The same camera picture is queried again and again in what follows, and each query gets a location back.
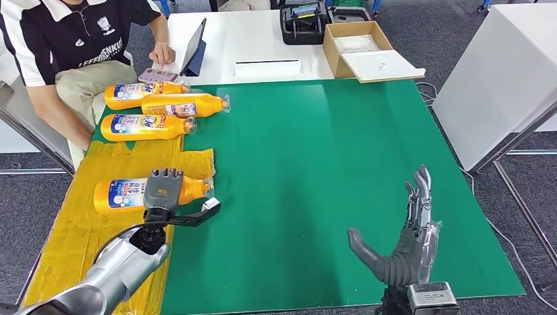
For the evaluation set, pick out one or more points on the white foam pad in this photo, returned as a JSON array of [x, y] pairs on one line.
[[356, 43]]

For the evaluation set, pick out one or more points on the person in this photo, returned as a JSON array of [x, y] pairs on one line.
[[244, 4], [52, 39]]

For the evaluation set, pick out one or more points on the orange detergent bottle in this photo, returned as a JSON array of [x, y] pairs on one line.
[[126, 99], [117, 198], [191, 105], [130, 130]]

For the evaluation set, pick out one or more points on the person's right forearm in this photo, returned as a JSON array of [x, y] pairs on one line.
[[65, 118]]

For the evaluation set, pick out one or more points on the green table mat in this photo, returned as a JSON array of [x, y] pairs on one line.
[[326, 152]]

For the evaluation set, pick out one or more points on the flat white box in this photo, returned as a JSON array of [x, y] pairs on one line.
[[267, 68]]

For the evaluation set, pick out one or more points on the white desk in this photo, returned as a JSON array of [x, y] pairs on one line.
[[244, 35]]

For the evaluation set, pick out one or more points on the green plastic crate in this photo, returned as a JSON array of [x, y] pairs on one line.
[[349, 2]]

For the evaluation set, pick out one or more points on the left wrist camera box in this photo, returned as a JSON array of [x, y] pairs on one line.
[[209, 206]]

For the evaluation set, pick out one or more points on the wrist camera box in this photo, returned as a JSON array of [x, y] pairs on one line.
[[433, 300], [209, 206]]

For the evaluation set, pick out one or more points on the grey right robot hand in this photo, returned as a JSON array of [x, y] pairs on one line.
[[404, 261]]

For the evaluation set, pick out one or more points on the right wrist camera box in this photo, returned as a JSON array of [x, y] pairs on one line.
[[433, 300]]

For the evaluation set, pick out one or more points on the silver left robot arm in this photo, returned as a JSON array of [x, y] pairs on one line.
[[109, 274]]

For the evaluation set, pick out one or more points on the white table with metal frame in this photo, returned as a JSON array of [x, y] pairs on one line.
[[26, 111], [494, 77]]

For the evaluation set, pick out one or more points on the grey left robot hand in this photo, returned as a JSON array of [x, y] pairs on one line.
[[162, 191]]

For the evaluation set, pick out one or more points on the yellow tape patch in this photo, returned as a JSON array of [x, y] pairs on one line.
[[78, 252]]

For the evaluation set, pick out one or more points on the pink smartphone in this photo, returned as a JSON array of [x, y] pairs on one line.
[[158, 75]]

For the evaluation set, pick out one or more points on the tablet in dark case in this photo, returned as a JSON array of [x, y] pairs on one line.
[[195, 48]]

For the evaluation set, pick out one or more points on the person's left hand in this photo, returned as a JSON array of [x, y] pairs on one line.
[[162, 55]]

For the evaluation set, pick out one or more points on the white box lid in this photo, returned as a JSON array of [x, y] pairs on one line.
[[377, 65]]

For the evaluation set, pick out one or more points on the grey foam case lid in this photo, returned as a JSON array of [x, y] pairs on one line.
[[350, 14]]

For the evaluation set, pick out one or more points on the open cardboard box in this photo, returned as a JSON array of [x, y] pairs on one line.
[[331, 52]]

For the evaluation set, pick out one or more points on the black equipment case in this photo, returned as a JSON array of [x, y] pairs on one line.
[[303, 37]]

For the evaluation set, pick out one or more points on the person's left forearm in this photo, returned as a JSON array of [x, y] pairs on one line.
[[162, 31]]

